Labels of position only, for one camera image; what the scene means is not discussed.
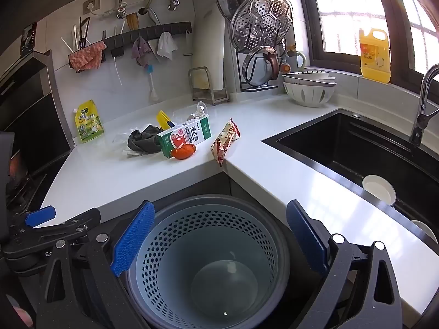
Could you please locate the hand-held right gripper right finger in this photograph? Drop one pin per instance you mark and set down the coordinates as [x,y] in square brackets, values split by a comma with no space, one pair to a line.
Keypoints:
[305,236]

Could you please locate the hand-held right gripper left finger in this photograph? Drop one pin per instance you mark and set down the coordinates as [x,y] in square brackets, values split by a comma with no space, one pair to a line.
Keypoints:
[133,236]

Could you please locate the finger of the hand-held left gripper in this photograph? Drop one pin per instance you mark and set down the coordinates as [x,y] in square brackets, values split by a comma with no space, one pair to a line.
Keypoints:
[41,215]

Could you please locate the grey trash bin blue basket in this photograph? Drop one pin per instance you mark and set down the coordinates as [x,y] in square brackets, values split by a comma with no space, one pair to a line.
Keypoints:
[212,267]

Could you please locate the dark grey cloth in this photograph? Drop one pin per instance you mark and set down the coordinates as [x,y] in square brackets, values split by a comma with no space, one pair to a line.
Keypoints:
[144,140]

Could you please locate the green white carton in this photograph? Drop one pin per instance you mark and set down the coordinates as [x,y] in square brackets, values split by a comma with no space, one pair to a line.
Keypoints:
[185,137]

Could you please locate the red snack wrapper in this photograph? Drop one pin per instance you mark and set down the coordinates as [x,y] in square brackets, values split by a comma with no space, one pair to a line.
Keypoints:
[224,140]

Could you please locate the person's left hand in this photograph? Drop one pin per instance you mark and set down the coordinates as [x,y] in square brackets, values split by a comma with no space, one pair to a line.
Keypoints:
[22,317]

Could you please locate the white tissue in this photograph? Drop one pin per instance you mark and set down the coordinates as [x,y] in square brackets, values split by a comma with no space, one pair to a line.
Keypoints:
[132,153]

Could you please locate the black kitchen sink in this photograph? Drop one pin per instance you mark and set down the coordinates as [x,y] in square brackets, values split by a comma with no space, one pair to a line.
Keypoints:
[343,150]

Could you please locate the yellow green seasoning pouch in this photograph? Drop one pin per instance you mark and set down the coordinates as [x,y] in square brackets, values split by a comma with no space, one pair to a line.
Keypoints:
[89,123]

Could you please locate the yellow plastic lid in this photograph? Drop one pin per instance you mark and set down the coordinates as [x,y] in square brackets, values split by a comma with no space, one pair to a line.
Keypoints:
[163,116]

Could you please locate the white leaf-pattern bowl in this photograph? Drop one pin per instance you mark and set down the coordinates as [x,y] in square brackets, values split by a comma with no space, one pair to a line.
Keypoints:
[308,96]

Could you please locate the dark small box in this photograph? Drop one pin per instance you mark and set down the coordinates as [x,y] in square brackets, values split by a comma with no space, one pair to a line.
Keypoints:
[29,37]

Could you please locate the clear plastic cup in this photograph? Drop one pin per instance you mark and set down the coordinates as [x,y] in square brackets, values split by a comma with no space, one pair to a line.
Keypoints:
[202,111]

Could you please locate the pink cloth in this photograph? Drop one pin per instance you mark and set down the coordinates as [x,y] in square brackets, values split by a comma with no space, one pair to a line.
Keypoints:
[85,58]

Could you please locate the white bottle brush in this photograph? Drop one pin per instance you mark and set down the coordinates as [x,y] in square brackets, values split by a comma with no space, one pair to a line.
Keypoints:
[152,92]

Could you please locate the white chopstick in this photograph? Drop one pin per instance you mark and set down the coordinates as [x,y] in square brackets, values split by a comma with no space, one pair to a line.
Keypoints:
[67,44]
[74,37]

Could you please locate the white thin rod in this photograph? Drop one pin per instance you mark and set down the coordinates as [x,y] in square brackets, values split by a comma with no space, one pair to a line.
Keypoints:
[117,72]

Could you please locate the black dish rack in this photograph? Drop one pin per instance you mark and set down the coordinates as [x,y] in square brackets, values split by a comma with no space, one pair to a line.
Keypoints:
[260,88]

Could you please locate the white striped bowl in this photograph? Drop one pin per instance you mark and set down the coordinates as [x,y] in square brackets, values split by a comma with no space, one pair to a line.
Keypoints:
[305,74]
[319,81]

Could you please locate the metal cutting board stand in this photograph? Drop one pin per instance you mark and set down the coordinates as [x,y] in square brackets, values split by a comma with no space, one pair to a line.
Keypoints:
[219,97]

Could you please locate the chrome faucet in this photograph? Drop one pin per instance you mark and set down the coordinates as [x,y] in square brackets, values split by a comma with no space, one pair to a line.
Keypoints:
[420,116]

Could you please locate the black kitchen tongs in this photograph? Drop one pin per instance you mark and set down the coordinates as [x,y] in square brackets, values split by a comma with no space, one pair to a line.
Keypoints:
[84,31]

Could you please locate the glass lid brown knob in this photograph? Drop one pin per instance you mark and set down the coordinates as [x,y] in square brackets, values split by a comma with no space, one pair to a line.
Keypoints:
[257,70]

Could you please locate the green mug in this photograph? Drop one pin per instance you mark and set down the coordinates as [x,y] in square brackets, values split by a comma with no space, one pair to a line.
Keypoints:
[300,60]

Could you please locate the purple cloth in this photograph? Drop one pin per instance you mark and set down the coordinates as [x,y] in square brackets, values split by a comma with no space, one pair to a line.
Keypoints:
[140,51]

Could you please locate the yellow detergent bottle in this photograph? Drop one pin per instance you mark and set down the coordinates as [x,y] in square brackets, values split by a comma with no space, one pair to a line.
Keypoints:
[374,58]

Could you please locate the white cloth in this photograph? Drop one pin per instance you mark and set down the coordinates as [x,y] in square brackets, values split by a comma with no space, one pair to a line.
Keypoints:
[166,46]

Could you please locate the wooden spatula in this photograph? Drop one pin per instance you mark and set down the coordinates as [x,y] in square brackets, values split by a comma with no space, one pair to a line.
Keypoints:
[132,22]

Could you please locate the white cutting board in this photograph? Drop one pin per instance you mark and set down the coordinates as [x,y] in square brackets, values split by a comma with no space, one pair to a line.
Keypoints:
[209,48]

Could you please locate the steel steamer plate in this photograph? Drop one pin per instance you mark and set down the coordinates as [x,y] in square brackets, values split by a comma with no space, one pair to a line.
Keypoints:
[260,17]

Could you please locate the dark window frame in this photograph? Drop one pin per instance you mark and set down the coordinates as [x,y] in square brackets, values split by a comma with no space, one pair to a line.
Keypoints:
[313,41]

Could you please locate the wall power socket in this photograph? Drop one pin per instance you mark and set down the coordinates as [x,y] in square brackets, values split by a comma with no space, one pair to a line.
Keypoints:
[92,1]

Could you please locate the black wall rail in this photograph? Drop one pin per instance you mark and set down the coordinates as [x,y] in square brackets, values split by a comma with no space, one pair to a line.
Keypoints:
[154,31]

